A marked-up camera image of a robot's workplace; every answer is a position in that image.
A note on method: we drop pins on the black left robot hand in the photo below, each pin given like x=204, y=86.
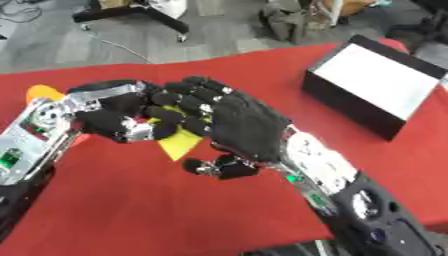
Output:
x=108, y=120

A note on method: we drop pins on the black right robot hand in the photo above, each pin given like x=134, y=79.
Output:
x=251, y=130

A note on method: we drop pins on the grey bag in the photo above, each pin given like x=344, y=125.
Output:
x=286, y=20

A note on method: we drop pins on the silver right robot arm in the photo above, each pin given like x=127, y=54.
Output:
x=344, y=196

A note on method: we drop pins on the orange round toy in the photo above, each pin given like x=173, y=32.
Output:
x=44, y=92

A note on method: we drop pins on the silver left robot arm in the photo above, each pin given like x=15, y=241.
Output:
x=32, y=140

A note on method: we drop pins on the black box white inside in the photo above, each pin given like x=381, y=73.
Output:
x=373, y=86

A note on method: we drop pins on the black wheeled chair base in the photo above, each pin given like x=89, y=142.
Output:
x=137, y=15

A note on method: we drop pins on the yellow block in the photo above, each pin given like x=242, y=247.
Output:
x=181, y=141

